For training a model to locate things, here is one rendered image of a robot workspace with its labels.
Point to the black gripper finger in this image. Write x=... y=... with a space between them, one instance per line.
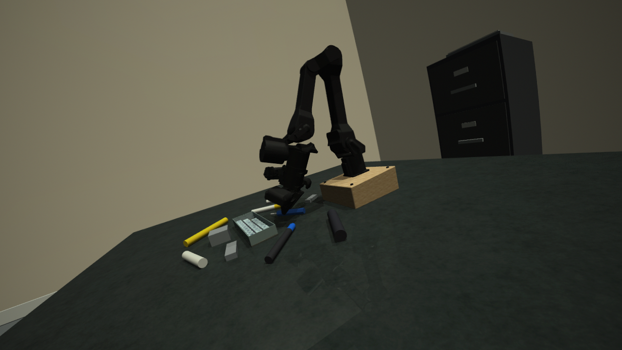
x=284 y=210
x=297 y=195

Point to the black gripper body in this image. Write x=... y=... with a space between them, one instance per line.
x=293 y=181

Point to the black cylinder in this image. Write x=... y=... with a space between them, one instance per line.
x=337 y=226

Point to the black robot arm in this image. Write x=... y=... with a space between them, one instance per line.
x=341 y=138

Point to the dark blue stylus with grey tip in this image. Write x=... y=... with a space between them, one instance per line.
x=291 y=212

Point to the black marker with blue cap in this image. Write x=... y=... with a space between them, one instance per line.
x=279 y=244

